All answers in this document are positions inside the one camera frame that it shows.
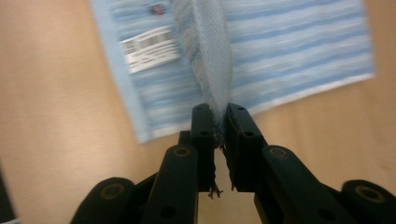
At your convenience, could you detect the blue striped towel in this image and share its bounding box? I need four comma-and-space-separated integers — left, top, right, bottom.
88, 0, 376, 145

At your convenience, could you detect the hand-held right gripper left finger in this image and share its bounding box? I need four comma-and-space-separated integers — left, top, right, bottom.
177, 103, 217, 193

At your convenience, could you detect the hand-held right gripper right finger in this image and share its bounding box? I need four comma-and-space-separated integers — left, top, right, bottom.
224, 103, 269, 193

